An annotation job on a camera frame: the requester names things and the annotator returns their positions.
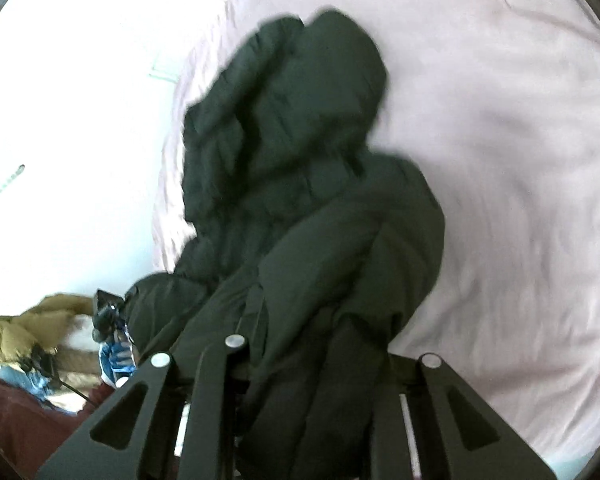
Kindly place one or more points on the pink bed sheet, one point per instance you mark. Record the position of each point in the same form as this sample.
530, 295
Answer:
498, 103

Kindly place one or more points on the black puffer coat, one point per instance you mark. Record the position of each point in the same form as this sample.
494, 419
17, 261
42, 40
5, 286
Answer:
315, 248

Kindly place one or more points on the blue gloved hand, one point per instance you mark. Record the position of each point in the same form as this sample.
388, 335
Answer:
116, 359

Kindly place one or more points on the olive yellow puffer jacket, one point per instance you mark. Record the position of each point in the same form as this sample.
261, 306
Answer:
43, 326

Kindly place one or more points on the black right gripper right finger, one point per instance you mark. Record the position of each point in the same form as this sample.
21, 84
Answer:
428, 423

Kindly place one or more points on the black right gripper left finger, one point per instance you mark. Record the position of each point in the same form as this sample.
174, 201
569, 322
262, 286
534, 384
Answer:
158, 424

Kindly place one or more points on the dark red garment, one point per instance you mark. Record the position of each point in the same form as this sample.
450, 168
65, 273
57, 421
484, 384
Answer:
30, 430

